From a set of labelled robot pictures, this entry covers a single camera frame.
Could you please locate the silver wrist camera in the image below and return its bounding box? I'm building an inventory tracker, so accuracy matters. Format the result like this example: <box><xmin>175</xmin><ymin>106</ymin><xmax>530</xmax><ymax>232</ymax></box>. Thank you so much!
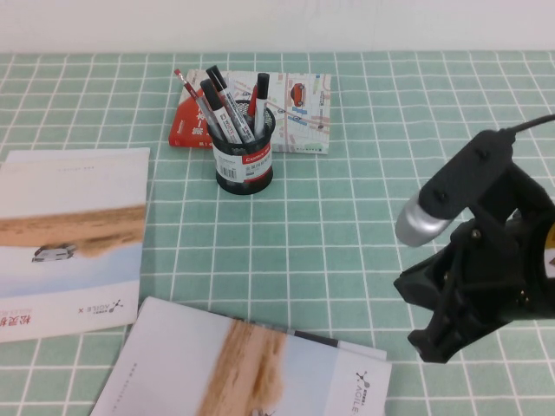
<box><xmin>394</xmin><ymin>193</ymin><xmax>456</xmax><ymax>248</ymax></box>

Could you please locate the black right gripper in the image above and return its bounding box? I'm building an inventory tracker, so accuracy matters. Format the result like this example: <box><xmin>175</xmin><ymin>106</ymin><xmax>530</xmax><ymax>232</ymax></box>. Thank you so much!
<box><xmin>393</xmin><ymin>198</ymin><xmax>555</xmax><ymax>364</ymax></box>

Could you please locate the black mesh pen holder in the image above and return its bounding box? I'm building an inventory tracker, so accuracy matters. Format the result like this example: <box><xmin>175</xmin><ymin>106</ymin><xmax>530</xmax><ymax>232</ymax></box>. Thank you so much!
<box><xmin>206</xmin><ymin>100</ymin><xmax>276</xmax><ymax>196</ymax></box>

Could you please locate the street map booklet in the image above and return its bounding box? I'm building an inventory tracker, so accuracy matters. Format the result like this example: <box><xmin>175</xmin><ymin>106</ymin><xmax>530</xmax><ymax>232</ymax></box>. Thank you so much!
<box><xmin>186</xmin><ymin>68</ymin><xmax>332</xmax><ymax>155</ymax></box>

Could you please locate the desert photo brochure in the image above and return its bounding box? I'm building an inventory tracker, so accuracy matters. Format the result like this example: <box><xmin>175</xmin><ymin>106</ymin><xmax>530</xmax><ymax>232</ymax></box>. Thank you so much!
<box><xmin>88</xmin><ymin>296</ymin><xmax>393</xmax><ymax>416</ymax></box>

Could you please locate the desert brochure with red characters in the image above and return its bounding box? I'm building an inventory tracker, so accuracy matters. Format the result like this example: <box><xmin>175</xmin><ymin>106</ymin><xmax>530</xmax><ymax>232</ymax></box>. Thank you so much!
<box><xmin>0</xmin><ymin>146</ymin><xmax>152</xmax><ymax>344</ymax></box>

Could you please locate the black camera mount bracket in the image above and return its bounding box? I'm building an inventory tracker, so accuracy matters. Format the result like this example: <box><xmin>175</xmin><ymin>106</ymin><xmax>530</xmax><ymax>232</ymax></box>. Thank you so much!
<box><xmin>418</xmin><ymin>129</ymin><xmax>545</xmax><ymax>226</ymax></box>

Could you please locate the red paper pack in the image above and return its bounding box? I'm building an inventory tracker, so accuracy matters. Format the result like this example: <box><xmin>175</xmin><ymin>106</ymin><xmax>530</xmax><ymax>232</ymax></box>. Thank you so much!
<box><xmin>168</xmin><ymin>84</ymin><xmax>218</xmax><ymax>148</ymax></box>

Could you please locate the black camera cable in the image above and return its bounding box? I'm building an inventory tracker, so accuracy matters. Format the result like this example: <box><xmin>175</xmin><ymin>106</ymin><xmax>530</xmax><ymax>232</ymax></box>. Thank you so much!
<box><xmin>498</xmin><ymin>113</ymin><xmax>555</xmax><ymax>140</ymax></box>

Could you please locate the slim red pen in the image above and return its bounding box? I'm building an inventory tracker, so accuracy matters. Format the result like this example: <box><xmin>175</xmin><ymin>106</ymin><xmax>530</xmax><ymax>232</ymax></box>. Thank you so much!
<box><xmin>246</xmin><ymin>85</ymin><xmax>259</xmax><ymax>127</ymax></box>

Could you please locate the red gel pen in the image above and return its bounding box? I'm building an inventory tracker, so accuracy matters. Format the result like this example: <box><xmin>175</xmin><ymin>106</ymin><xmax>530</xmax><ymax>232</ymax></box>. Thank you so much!
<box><xmin>173</xmin><ymin>68</ymin><xmax>217</xmax><ymax>133</ymax></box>

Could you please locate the black capped whiteboard marker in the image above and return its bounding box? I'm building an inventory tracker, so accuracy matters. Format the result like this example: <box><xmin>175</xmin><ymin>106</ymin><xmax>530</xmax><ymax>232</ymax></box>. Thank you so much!
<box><xmin>253</xmin><ymin>72</ymin><xmax>271</xmax><ymax>138</ymax></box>
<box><xmin>199</xmin><ymin>80</ymin><xmax>245</xmax><ymax>144</ymax></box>

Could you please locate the black whiteboard marker pen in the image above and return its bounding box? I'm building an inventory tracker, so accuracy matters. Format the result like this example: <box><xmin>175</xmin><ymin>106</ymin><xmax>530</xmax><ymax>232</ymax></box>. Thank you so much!
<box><xmin>205</xmin><ymin>65</ymin><xmax>256</xmax><ymax>142</ymax></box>

